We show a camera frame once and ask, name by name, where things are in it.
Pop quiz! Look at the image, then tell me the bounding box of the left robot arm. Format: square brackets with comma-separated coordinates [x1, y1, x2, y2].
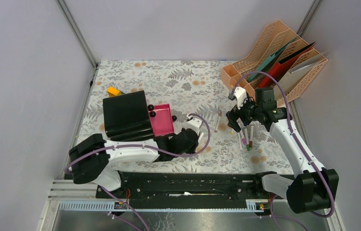
[65, 128, 201, 198]

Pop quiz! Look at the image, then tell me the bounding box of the peach file organizer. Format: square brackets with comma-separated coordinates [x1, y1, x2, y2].
[220, 21, 328, 106]

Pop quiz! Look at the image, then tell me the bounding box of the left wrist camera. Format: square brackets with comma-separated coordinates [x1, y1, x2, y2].
[185, 115, 203, 135]

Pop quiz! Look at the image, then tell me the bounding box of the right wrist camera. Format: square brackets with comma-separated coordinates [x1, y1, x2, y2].
[228, 87, 247, 109]

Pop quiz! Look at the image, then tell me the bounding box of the dark red tip pen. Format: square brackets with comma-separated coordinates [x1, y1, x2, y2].
[249, 125, 254, 149]

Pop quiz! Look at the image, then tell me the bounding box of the right aluminium frame post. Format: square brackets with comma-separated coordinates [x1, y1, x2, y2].
[297, 0, 324, 35]

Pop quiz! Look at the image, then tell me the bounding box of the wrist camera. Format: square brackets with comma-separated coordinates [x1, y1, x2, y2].
[228, 87, 247, 109]
[185, 115, 203, 135]

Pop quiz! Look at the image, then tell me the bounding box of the green tip pen right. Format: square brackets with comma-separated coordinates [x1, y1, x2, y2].
[244, 128, 251, 151]

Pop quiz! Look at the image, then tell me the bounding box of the red notebook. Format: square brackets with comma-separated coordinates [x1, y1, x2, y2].
[266, 40, 315, 80]

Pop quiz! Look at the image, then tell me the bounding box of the floral table mat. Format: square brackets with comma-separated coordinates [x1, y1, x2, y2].
[77, 60, 293, 174]

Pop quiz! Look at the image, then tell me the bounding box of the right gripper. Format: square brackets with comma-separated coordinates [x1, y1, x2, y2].
[226, 94, 262, 133]

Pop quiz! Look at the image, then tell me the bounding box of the purple tip white pen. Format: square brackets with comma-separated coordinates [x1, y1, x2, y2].
[238, 129, 246, 149]

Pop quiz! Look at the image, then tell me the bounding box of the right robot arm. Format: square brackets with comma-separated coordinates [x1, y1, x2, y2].
[226, 87, 339, 218]

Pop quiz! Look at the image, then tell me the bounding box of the black pen holder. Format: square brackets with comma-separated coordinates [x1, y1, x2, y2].
[103, 90, 154, 141]

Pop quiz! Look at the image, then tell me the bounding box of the yellow block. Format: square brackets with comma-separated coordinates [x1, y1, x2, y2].
[106, 87, 122, 97]

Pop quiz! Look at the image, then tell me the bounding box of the pink drawer tray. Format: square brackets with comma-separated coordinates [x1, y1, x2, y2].
[147, 103, 174, 137]

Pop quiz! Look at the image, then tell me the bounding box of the brown tip white pen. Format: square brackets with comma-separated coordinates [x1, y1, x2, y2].
[214, 110, 222, 133]

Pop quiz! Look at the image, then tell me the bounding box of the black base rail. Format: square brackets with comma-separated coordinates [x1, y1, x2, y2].
[111, 172, 271, 210]

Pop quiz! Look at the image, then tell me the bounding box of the teal folder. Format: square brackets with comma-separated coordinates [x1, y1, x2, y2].
[252, 30, 300, 73]

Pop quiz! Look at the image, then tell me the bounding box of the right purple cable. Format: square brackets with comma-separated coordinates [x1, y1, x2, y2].
[230, 70, 335, 231]

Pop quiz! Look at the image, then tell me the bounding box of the left aluminium frame post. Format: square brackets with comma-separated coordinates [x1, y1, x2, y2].
[56, 0, 100, 68]

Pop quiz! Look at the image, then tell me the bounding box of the aluminium frame post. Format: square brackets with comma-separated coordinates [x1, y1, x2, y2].
[56, 0, 100, 68]
[297, 0, 324, 35]

